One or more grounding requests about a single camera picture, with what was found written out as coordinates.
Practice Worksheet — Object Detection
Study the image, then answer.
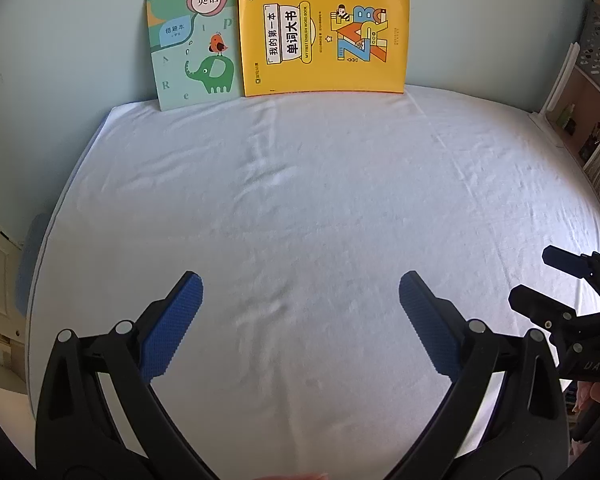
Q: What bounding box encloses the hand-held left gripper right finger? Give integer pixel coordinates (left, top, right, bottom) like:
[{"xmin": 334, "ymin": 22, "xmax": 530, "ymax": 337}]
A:
[{"xmin": 398, "ymin": 270, "xmax": 571, "ymax": 480}]

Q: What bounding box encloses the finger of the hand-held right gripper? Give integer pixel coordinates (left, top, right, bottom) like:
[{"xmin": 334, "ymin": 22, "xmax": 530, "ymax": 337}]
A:
[
  {"xmin": 542, "ymin": 245, "xmax": 600, "ymax": 286},
  {"xmin": 508, "ymin": 285, "xmax": 600, "ymax": 356}
]

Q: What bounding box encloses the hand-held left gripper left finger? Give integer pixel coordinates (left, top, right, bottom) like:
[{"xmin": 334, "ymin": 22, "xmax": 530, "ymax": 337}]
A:
[{"xmin": 35, "ymin": 270, "xmax": 218, "ymax": 480}]

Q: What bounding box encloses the person's pink shirt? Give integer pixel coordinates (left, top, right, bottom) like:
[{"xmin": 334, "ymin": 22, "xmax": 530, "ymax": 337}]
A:
[{"xmin": 575, "ymin": 380, "xmax": 600, "ymax": 411}]

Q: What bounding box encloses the white bookshelf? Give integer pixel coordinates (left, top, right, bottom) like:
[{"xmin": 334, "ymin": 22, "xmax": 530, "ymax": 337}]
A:
[{"xmin": 537, "ymin": 0, "xmax": 600, "ymax": 241}]

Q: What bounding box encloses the white bed sheet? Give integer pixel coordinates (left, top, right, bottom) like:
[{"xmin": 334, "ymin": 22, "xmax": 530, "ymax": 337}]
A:
[{"xmin": 25, "ymin": 84, "xmax": 600, "ymax": 480}]

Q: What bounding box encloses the cream door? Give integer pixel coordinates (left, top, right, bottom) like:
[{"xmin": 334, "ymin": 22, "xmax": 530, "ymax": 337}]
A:
[{"xmin": 0, "ymin": 207, "xmax": 31, "ymax": 411}]

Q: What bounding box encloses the green elephant book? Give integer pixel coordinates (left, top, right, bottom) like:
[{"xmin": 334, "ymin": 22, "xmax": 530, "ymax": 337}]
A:
[{"xmin": 145, "ymin": 0, "xmax": 245, "ymax": 112}]

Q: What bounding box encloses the yellow picture book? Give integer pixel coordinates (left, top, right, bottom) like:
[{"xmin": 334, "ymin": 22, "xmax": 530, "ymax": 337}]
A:
[{"xmin": 236, "ymin": 0, "xmax": 411, "ymax": 98}]

